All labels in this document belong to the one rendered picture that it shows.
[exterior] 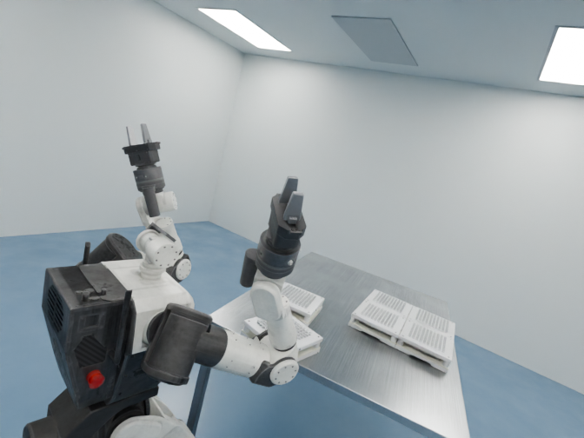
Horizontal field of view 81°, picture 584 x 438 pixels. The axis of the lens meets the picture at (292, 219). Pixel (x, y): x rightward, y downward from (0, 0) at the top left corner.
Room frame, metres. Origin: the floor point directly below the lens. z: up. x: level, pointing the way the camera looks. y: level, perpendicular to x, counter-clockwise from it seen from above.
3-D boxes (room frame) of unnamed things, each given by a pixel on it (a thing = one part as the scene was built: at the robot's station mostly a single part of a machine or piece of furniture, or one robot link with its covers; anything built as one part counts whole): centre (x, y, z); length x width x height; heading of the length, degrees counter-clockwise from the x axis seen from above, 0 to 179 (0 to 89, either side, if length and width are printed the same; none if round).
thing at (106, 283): (0.78, 0.36, 1.15); 0.34 x 0.30 x 0.36; 50
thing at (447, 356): (1.59, -0.81, 0.95); 0.25 x 0.24 x 0.02; 65
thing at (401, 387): (1.88, -0.51, 0.87); 1.50 x 1.10 x 0.04; 161
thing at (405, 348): (1.59, -0.81, 0.90); 0.24 x 0.24 x 0.02; 65
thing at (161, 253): (0.82, 0.31, 1.35); 0.10 x 0.07 x 0.09; 50
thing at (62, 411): (0.76, 0.38, 0.88); 0.28 x 0.13 x 0.18; 140
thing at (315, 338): (1.31, -0.09, 0.95); 0.25 x 0.24 x 0.02; 50
